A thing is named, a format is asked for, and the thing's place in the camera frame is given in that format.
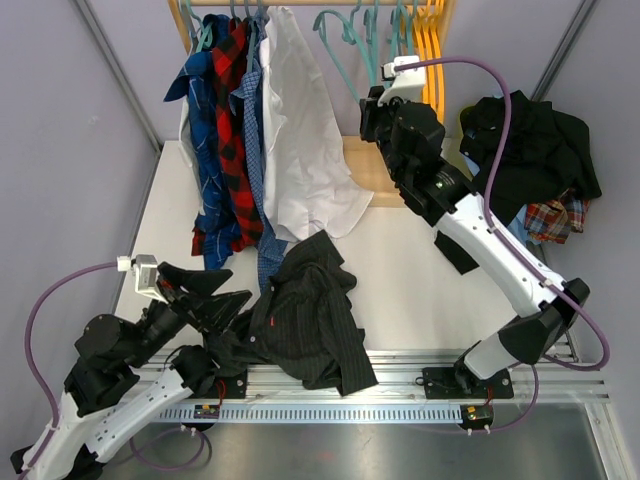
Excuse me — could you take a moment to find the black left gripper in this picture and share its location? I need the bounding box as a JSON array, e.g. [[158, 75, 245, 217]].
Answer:
[[126, 262, 253, 369]]

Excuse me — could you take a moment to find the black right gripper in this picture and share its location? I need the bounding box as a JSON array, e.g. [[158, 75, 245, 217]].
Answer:
[[360, 88, 415, 185]]

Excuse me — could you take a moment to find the black pinstriped shirt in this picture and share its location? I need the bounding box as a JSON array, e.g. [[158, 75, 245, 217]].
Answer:
[[204, 231, 378, 396]]

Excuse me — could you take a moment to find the teal hanger of pinstriped shirt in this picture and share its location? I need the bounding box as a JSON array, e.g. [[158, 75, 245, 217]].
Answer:
[[313, 5, 374, 103]]

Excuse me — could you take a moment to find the brown red plaid shirt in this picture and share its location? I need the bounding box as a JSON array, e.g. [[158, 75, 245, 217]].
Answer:
[[524, 189, 590, 244]]

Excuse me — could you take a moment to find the teal plastic hanger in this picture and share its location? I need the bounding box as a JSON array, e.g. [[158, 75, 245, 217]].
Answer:
[[387, 1, 406, 60]]

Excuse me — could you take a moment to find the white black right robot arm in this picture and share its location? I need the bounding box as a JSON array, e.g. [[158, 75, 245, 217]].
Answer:
[[360, 86, 590, 398]]

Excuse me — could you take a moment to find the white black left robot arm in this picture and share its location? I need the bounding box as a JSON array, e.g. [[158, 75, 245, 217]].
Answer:
[[10, 255, 252, 479]]

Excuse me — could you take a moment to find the yellow plastic hanger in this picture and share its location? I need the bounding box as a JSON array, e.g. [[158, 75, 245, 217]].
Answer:
[[413, 2, 436, 107], [421, 1, 441, 110], [430, 0, 445, 122]]

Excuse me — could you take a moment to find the white shirt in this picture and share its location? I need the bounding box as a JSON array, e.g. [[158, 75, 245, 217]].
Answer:
[[259, 7, 371, 242]]

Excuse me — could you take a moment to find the teal empty hanger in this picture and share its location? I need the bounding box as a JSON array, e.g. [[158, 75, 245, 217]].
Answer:
[[398, 0, 418, 55]]

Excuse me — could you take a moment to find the light blue shirt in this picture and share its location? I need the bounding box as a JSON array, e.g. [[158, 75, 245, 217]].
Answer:
[[459, 92, 544, 249]]

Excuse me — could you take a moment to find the blue checked shirt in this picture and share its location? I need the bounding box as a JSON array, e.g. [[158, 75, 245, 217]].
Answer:
[[231, 15, 287, 291]]

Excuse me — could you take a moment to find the red black plaid shirt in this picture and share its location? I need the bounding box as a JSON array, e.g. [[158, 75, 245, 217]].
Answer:
[[204, 15, 263, 253]]

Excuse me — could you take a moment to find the dark blue striped shirt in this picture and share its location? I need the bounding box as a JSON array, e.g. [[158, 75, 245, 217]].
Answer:
[[163, 12, 241, 274]]

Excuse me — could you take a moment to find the green laundry bin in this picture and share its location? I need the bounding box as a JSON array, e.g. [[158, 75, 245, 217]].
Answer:
[[442, 105, 473, 179]]

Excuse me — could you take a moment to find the wooden clothes rack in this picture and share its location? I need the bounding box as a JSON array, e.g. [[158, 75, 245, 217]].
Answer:
[[168, 1, 456, 207]]

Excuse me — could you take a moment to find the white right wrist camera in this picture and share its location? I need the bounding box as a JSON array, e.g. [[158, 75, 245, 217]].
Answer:
[[378, 55, 427, 106]]

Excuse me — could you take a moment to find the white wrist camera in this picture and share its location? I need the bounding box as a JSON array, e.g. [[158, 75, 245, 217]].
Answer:
[[378, 55, 427, 106], [116, 254, 165, 302]]

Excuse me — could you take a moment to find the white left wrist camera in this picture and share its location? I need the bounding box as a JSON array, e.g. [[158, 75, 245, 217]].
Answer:
[[116, 254, 165, 302]]

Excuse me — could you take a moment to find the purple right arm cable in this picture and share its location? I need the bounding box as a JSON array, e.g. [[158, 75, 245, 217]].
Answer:
[[399, 55, 612, 435]]

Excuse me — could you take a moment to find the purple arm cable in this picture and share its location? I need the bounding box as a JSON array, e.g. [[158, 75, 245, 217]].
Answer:
[[399, 55, 612, 435], [17, 259, 214, 474]]

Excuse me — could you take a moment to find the slotted grey cable duct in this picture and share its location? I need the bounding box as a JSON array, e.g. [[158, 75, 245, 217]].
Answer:
[[155, 403, 462, 424]]

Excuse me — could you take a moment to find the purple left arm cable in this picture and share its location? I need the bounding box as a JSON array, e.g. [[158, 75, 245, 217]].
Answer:
[[17, 259, 214, 474]]

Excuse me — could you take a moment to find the aluminium mounting rail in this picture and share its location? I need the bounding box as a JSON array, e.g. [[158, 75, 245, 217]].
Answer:
[[144, 349, 614, 406]]

